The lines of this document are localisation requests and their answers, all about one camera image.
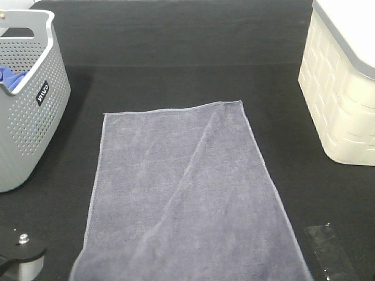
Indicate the white plastic storage bin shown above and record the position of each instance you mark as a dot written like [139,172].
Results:
[337,79]

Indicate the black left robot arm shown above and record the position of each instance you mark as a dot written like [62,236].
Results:
[22,255]

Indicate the grey microfibre towel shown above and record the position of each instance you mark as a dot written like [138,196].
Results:
[184,194]

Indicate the blue cloth in basket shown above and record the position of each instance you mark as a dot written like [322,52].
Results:
[10,78]

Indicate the clear tape strip right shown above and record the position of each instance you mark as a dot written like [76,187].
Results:
[331,256]

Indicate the grey perforated laundry basket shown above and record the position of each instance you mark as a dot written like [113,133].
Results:
[30,114]

